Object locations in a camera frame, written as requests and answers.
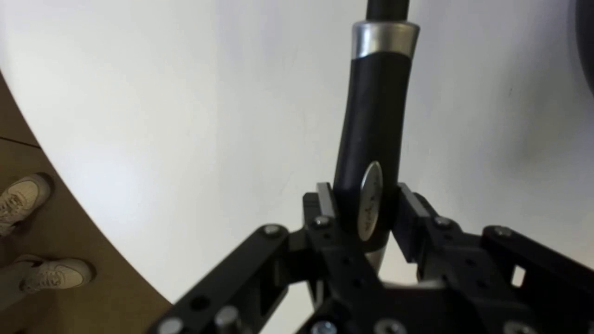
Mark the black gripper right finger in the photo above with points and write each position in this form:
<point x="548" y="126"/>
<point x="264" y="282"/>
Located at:
<point x="470" y="259"/>

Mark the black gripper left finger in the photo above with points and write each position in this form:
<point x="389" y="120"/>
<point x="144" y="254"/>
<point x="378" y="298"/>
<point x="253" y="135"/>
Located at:
<point x="279" y="259"/>

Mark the white shoe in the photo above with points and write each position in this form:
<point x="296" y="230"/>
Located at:
<point x="58" y="274"/>
<point x="21" y="196"/>

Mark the grey trouser leg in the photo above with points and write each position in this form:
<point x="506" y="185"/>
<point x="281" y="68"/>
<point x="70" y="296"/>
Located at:
<point x="10" y="283"/>

